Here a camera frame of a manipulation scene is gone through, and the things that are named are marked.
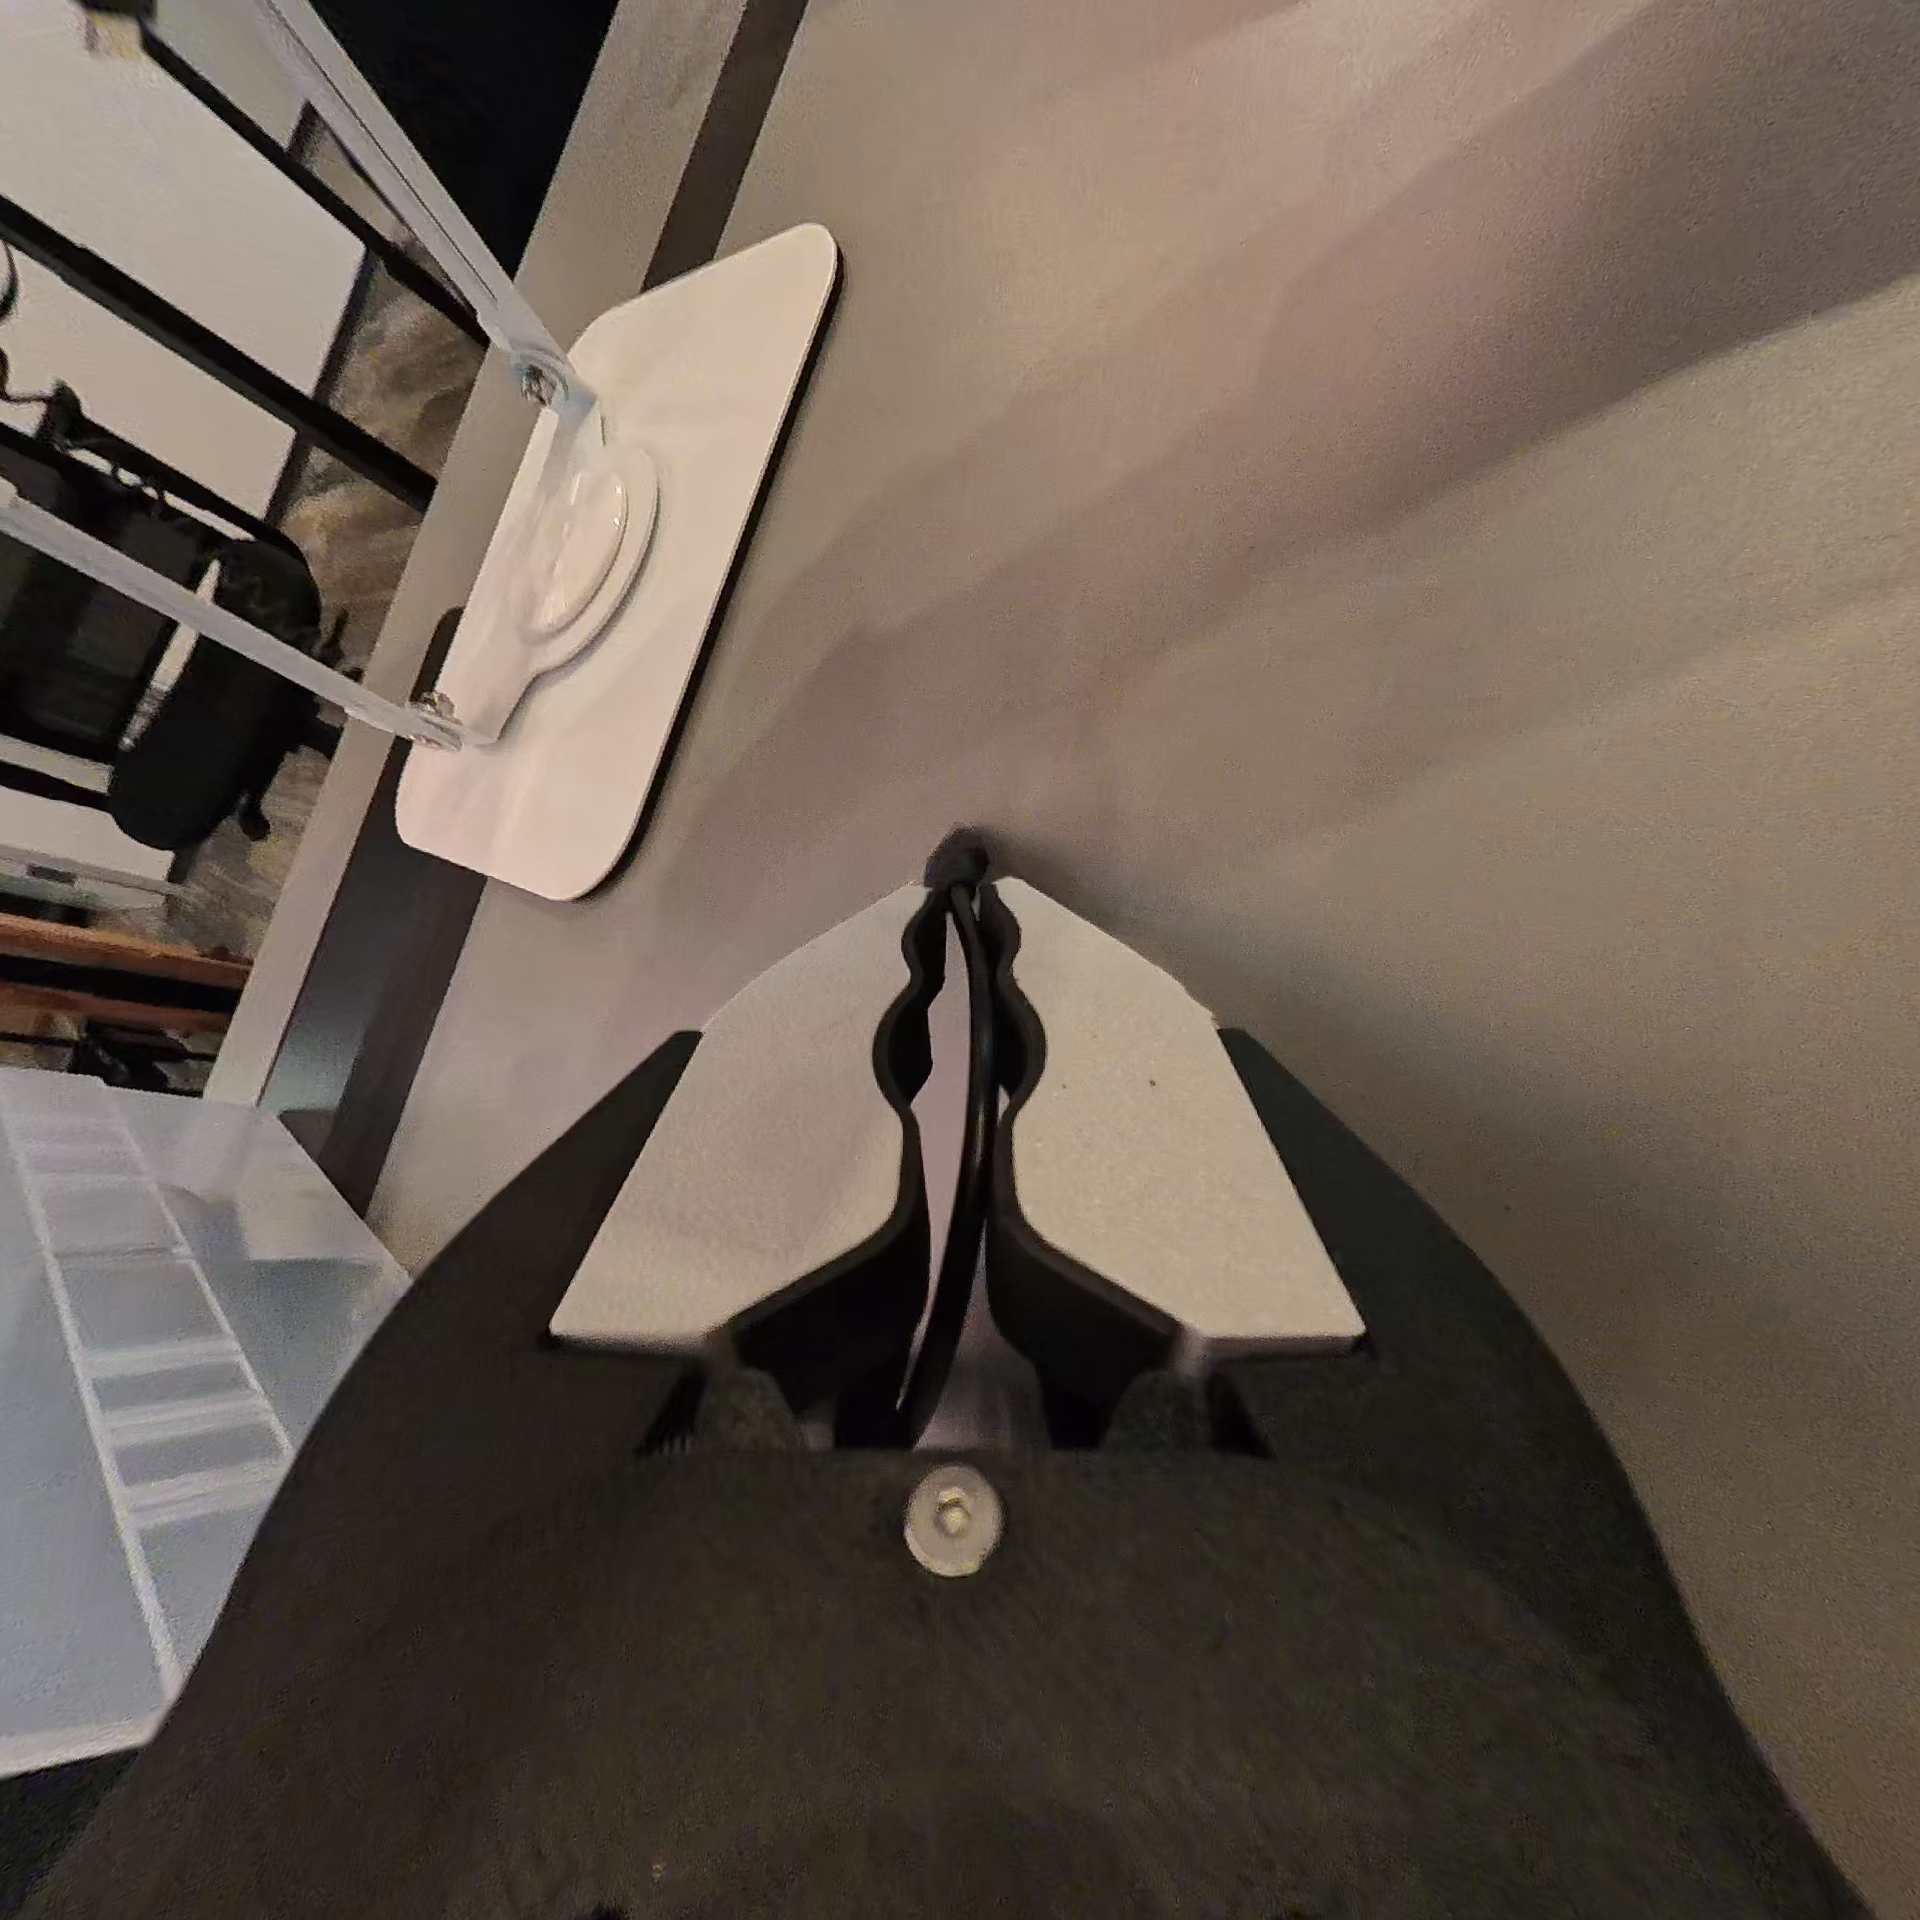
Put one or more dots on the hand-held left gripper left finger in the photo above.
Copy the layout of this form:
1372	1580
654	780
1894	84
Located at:
719	1201

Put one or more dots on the clear plastic bin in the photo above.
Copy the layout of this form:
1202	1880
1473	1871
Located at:
148	1412

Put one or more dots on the white stand base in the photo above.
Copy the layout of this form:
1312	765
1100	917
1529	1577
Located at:
692	541

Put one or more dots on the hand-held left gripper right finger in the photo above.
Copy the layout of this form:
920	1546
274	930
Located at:
1187	1201

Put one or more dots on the black office chair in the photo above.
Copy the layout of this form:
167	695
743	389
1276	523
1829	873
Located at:
211	707

